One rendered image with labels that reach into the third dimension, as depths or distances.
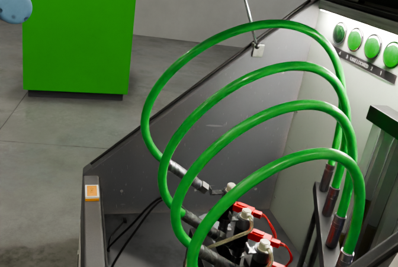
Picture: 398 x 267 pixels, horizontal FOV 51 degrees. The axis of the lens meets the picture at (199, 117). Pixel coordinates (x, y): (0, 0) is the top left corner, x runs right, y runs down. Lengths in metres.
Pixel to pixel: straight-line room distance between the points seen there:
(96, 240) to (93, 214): 0.09
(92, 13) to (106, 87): 0.71
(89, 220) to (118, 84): 3.23
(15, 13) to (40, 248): 1.56
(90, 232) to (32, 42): 3.20
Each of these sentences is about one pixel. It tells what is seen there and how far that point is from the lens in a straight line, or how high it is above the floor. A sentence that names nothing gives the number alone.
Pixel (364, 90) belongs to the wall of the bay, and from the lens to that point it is 0.92.
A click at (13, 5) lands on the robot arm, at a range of 0.98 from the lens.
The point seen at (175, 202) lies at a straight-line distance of 0.57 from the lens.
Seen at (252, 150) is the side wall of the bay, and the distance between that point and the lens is 1.15.
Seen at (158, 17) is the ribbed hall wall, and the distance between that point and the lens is 7.17.
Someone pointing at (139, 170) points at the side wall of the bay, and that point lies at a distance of 1.09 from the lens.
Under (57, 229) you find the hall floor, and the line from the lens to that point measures 2.46.
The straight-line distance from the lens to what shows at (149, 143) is 0.70.
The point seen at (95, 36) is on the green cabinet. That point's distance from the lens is 3.96.
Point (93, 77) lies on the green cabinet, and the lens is 4.07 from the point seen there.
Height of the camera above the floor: 1.51
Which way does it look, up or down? 22 degrees down
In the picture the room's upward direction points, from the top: 9 degrees clockwise
